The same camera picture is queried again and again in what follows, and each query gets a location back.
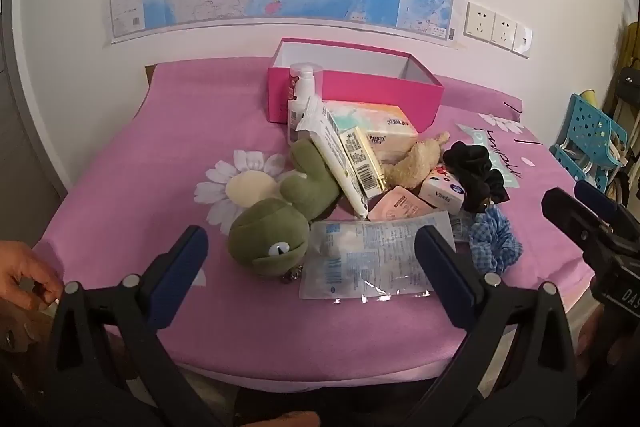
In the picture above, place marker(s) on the yellow green can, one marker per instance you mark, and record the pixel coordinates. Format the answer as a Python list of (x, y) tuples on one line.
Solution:
[(589, 98)]

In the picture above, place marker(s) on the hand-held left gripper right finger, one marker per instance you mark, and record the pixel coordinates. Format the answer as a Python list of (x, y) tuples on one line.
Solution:
[(440, 257)]

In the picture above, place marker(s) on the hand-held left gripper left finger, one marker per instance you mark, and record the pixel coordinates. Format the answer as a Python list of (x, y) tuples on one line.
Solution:
[(180, 257)]

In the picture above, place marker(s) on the pink cardboard box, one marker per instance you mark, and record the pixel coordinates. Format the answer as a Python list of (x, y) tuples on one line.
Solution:
[(380, 89)]

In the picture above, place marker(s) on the black handbag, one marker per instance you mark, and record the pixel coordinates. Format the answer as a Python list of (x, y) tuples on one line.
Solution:
[(629, 82)]

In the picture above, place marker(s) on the glossy white wall switch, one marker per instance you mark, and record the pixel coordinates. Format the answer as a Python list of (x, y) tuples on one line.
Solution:
[(522, 39)]

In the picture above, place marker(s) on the pink sachet packet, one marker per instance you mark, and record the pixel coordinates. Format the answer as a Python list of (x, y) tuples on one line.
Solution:
[(402, 204)]

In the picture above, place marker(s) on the green plush frog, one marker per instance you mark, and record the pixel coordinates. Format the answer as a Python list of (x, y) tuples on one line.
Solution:
[(270, 227)]

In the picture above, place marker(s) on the white pump bottle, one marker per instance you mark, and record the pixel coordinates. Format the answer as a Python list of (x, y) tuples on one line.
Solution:
[(299, 102)]

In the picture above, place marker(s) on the small floral tissue pack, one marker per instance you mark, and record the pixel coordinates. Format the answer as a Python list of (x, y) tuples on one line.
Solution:
[(442, 192)]

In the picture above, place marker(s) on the long white printed pack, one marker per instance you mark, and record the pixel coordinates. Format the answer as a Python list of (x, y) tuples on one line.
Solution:
[(332, 157)]

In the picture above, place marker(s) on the large pastel tissue pack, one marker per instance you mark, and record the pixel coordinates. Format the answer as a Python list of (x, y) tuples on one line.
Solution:
[(387, 127)]

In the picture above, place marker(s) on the yellow tissue pack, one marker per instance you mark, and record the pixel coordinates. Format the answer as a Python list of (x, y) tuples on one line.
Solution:
[(362, 162)]

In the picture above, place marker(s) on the clear plastic packet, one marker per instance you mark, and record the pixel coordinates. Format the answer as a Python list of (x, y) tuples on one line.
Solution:
[(365, 257)]

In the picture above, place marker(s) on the beige plush bunny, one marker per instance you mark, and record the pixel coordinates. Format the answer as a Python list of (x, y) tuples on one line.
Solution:
[(415, 159)]

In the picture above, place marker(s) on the blue plastic basket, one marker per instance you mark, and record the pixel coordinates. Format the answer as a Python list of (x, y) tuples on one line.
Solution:
[(585, 132)]

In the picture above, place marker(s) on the white wall socket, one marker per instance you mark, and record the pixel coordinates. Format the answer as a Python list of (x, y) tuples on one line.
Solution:
[(504, 30), (479, 21)]

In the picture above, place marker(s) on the black scrunchie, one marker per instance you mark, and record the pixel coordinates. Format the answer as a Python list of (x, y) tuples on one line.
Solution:
[(475, 172)]

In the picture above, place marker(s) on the blue checkered scrunchie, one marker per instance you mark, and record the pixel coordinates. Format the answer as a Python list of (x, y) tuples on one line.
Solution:
[(495, 242)]

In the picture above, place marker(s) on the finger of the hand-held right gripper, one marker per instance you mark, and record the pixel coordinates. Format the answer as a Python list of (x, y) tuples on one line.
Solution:
[(575, 222), (597, 204)]

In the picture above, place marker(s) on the mustard yellow sweater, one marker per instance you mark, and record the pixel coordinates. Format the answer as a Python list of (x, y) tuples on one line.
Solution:
[(632, 47)]

